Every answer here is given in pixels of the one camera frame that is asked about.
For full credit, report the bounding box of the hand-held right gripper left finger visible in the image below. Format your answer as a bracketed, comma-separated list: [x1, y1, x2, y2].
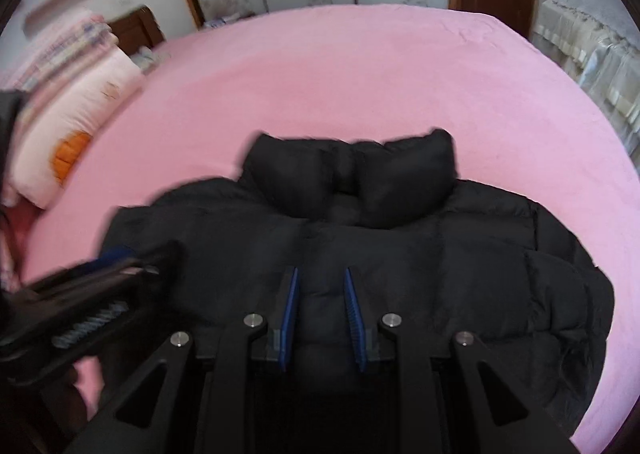
[65, 266, 301, 454]

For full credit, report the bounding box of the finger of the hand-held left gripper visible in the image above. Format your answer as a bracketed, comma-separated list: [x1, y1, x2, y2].
[25, 240, 183, 307]

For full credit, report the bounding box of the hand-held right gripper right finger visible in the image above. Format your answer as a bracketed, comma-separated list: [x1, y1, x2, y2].
[344, 266, 581, 454]

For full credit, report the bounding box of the black puffer jacket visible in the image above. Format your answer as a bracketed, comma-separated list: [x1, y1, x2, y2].
[102, 129, 616, 454]

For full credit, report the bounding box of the pink cartoon pillow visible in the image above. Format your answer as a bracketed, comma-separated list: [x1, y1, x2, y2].
[10, 46, 146, 210]

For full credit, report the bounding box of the grey plush toy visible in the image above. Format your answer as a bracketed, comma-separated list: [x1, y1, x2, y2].
[135, 46, 162, 75]

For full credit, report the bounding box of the folded pink striped quilt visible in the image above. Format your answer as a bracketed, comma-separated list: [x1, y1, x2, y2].
[10, 9, 118, 95]

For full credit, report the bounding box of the pink bed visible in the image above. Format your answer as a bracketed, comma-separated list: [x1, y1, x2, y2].
[20, 4, 640, 454]

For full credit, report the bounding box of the wooden headboard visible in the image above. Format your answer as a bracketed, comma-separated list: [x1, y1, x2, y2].
[107, 6, 166, 57]

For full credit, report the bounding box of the lace-covered furniture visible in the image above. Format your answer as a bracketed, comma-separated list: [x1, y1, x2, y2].
[530, 0, 640, 155]

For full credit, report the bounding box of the wall shelf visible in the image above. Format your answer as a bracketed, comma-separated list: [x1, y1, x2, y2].
[25, 0, 93, 30]

